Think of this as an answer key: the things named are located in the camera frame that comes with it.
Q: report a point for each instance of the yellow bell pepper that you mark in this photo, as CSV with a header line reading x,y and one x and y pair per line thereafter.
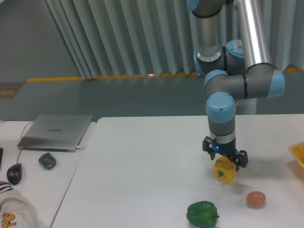
x,y
224,170

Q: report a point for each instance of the person's cream sleeved forearm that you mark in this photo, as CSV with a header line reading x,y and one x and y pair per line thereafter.
x,y
15,210

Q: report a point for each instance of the brown egg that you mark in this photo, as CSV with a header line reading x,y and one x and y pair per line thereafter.
x,y
256,199

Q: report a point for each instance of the white usb plug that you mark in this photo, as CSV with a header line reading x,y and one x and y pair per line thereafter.
x,y
80,148

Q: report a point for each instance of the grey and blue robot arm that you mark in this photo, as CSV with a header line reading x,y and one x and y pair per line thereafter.
x,y
242,69

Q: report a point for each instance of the dark grey power adapter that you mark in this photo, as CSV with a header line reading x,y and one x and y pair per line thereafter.
x,y
48,161

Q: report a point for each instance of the white folding partition screen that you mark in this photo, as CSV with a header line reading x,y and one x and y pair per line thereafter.
x,y
139,37

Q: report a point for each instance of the green bell pepper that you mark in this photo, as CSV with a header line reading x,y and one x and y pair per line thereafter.
x,y
203,214

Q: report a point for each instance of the black computer mouse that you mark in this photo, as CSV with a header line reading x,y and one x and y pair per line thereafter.
x,y
14,174

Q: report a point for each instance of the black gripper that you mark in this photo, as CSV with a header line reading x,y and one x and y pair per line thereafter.
x,y
239,158

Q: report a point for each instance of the yellow plastic basket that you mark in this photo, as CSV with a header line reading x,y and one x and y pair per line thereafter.
x,y
297,150

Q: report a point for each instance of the silver closed laptop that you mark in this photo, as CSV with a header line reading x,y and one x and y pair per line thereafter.
x,y
58,133

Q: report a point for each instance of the black keyboard edge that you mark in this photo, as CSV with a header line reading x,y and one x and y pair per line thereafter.
x,y
1,156

